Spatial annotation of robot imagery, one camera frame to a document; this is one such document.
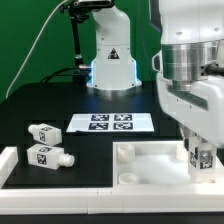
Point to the white square table top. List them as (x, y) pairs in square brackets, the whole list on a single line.
[(150, 163)]

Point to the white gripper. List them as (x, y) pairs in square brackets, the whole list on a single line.
[(199, 111)]

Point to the paper sheet with tags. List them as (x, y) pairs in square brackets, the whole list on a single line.
[(111, 122)]

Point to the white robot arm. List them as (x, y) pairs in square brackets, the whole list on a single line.
[(190, 82)]

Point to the black camera stand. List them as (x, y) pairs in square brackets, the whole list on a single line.
[(78, 16)]

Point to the white U-shaped fence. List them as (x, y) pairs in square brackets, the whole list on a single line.
[(202, 197)]

